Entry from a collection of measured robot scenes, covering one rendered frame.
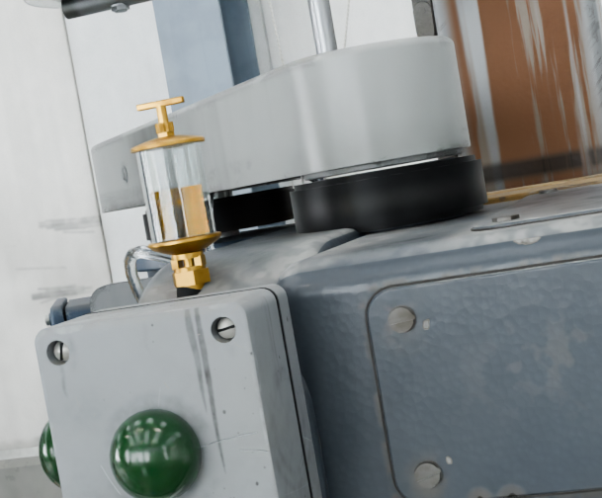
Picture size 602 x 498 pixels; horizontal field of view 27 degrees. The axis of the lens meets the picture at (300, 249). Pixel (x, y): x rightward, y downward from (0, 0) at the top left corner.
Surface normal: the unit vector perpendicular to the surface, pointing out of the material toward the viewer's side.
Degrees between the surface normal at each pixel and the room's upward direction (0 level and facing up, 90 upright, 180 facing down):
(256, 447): 90
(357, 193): 90
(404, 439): 90
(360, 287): 79
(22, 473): 90
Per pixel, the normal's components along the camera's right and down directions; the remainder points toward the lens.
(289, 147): -0.91, 0.18
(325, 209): -0.65, 0.15
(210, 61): -0.28, 0.10
